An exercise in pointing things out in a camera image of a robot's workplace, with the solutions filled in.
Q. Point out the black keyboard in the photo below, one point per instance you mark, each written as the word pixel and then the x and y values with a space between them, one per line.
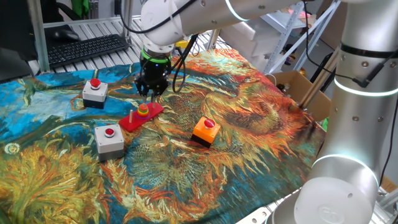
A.
pixel 87 49

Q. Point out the green cloth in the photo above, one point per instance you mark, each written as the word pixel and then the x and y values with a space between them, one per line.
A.
pixel 326 124

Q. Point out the white box flat red button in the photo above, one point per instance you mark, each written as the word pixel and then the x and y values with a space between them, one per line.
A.
pixel 109 144

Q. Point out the white foam blocks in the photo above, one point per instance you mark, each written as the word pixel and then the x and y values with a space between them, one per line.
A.
pixel 248 40

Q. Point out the orange box red mushroom button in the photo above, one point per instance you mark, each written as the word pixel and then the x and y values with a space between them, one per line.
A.
pixel 205 132

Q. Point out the black computer mouse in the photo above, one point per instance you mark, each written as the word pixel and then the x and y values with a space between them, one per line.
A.
pixel 66 33

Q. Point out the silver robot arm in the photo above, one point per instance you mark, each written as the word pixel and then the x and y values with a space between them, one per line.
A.
pixel 357 109

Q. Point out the sunflower painting tablecloth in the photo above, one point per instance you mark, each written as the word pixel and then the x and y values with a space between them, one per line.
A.
pixel 171 171

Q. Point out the cardboard box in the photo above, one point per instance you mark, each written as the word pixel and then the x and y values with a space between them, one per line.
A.
pixel 298 93

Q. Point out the white box red mushroom button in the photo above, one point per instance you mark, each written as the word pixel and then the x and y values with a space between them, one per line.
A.
pixel 94 93

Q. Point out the white metal shelf rack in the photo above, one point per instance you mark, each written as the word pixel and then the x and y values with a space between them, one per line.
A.
pixel 289 34

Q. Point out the black monitor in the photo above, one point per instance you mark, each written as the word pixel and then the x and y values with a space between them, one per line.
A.
pixel 14 37

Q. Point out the green garment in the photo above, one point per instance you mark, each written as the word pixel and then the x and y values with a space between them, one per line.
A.
pixel 79 7

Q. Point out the red Hanoi base with pegs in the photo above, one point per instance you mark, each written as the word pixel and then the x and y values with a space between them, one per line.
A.
pixel 130 124

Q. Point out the aluminium frame post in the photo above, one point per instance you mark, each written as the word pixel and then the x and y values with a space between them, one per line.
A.
pixel 38 37
pixel 127 18

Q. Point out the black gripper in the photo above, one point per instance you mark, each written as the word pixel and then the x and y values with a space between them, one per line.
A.
pixel 154 76

